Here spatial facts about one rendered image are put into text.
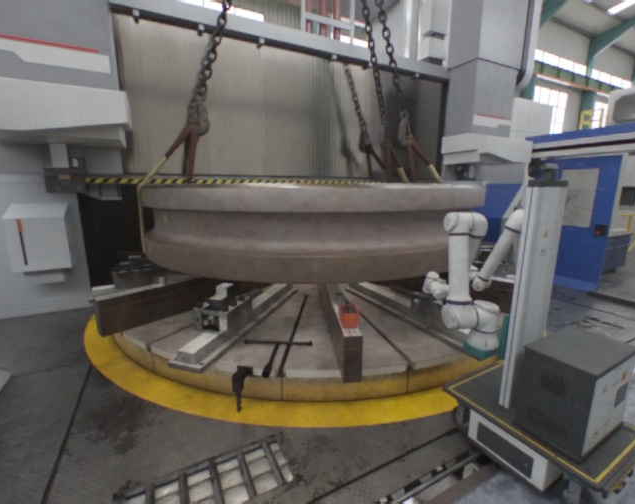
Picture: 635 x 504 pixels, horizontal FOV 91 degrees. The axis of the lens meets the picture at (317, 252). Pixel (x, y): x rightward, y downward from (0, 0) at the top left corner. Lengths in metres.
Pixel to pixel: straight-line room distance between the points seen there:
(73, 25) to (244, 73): 2.51
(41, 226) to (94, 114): 2.11
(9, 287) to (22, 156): 2.01
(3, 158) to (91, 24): 1.66
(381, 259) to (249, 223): 1.31
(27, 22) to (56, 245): 2.47
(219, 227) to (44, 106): 1.70
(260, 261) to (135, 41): 3.86
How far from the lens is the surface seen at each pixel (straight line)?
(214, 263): 3.21
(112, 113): 3.59
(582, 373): 2.14
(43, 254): 5.31
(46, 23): 4.26
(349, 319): 2.41
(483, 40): 6.95
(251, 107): 5.80
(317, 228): 2.95
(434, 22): 8.41
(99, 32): 4.22
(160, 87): 5.61
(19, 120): 3.68
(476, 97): 6.69
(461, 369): 3.34
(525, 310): 2.34
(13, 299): 5.95
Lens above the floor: 1.73
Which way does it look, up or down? 11 degrees down
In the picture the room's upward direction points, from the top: straight up
